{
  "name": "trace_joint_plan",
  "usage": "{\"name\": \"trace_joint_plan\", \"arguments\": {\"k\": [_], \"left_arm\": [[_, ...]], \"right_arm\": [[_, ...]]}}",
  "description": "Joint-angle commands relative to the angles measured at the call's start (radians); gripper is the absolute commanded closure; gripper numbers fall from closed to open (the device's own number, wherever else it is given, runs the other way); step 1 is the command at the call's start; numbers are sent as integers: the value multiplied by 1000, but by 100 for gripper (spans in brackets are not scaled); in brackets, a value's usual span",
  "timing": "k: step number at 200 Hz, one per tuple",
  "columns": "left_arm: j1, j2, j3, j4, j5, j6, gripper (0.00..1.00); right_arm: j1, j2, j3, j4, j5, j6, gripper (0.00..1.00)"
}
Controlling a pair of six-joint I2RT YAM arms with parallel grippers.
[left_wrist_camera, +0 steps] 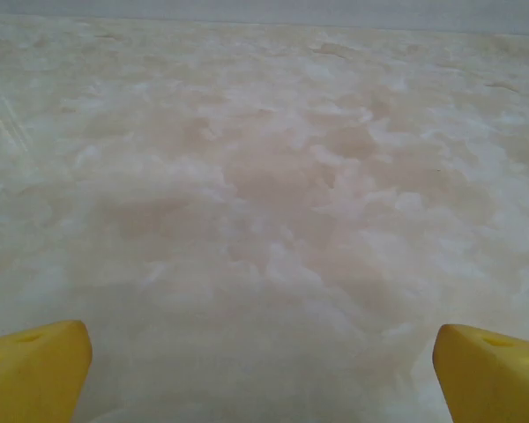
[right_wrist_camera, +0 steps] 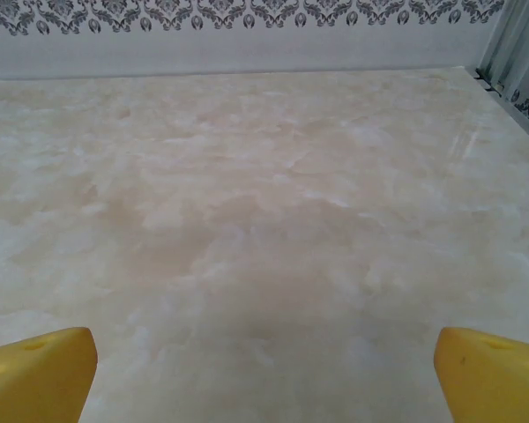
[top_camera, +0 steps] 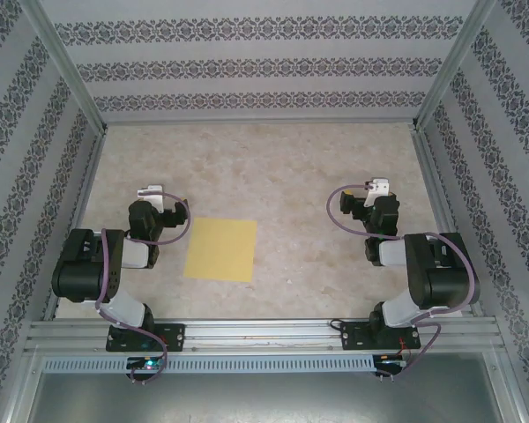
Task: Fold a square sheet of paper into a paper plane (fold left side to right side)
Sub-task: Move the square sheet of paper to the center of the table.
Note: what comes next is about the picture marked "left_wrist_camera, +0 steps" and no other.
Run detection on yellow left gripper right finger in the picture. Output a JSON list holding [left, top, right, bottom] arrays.
[[432, 323, 529, 423]]

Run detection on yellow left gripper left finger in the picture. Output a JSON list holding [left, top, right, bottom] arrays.
[[0, 319, 93, 423]]

